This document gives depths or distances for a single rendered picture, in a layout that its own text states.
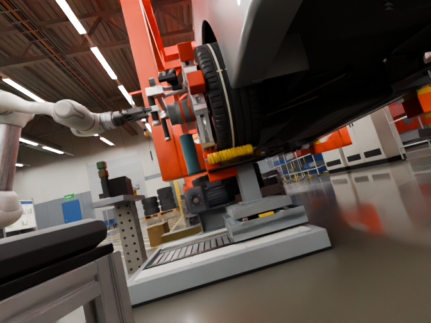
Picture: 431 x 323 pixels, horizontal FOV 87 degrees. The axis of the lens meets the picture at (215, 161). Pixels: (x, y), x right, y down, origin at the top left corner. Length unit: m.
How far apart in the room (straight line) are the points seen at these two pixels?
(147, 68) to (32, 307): 1.95
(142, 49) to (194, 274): 1.78
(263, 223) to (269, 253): 0.18
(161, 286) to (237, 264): 0.30
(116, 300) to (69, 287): 0.05
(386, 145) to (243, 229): 5.02
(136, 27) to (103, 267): 2.17
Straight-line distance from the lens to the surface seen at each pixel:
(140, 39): 2.24
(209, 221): 1.72
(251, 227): 1.10
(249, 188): 1.29
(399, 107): 5.31
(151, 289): 1.01
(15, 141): 1.73
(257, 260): 0.97
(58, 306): 0.24
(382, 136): 5.87
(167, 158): 1.79
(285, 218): 1.13
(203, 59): 1.20
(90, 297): 0.25
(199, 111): 1.13
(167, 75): 1.28
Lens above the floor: 0.33
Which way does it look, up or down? 8 degrees up
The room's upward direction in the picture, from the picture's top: 15 degrees counter-clockwise
